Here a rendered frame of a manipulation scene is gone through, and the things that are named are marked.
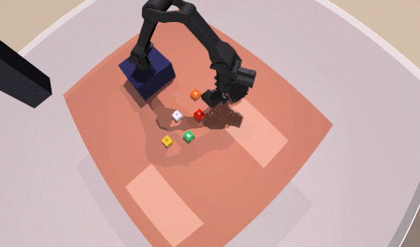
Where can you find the green digit block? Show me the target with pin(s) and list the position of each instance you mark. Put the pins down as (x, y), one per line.
(188, 136)

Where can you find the red block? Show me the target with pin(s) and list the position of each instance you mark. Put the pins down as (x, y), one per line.
(199, 114)

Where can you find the yellow block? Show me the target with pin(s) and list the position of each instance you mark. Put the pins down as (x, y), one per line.
(167, 140)

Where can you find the orange block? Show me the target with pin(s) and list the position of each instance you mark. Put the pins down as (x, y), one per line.
(195, 94)

